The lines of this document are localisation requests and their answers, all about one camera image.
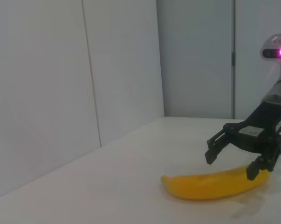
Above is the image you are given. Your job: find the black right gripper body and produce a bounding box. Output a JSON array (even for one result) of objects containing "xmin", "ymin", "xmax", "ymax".
[{"xmin": 223, "ymin": 100, "xmax": 281, "ymax": 154}]

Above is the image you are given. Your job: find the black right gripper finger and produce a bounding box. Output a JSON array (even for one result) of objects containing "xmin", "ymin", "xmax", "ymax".
[
  {"xmin": 246, "ymin": 135, "xmax": 281, "ymax": 181},
  {"xmin": 205, "ymin": 129, "xmax": 233, "ymax": 165}
]

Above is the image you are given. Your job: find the yellow banana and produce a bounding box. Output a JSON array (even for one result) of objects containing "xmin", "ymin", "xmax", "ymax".
[{"xmin": 160, "ymin": 164, "xmax": 271, "ymax": 201}]

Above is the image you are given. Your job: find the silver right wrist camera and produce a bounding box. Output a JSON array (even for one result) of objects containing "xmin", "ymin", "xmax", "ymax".
[{"xmin": 260, "ymin": 34, "xmax": 281, "ymax": 63}]

